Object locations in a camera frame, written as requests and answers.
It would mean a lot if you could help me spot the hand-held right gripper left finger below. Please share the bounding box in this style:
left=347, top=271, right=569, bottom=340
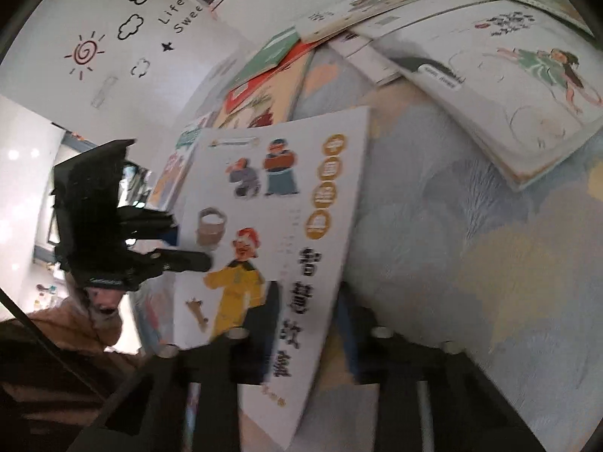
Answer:
left=70, top=281, right=280, bottom=452

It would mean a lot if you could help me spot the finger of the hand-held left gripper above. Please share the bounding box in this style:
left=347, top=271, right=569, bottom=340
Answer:
left=118, top=207, right=181, bottom=247
left=126, top=247, right=214, bottom=275

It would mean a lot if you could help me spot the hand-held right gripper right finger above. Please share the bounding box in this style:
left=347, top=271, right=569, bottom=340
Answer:
left=339, top=285, right=547, bottom=452

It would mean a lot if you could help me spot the white book with cartoon figures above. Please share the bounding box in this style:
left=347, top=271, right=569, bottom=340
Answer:
left=172, top=106, right=370, bottom=450

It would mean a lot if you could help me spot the red book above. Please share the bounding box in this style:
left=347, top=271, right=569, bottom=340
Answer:
left=219, top=40, right=316, bottom=128

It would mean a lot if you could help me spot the teal green book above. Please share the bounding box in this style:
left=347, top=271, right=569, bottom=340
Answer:
left=234, top=26, right=302, bottom=90

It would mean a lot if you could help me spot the white illustrated book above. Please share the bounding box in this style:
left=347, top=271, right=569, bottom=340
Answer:
left=297, top=0, right=427, bottom=44

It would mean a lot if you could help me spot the person's left forearm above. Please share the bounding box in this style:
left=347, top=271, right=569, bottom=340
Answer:
left=23, top=287, right=142, bottom=354

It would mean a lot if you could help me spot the colourful picture book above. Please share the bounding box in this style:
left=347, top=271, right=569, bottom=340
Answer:
left=148, top=115, right=205, bottom=210

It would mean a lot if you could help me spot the sun wall sticker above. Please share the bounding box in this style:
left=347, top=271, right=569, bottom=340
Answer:
left=63, top=31, right=107, bottom=81

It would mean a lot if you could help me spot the lettering wall sticker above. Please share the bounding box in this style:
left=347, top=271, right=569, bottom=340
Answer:
left=158, top=0, right=203, bottom=36

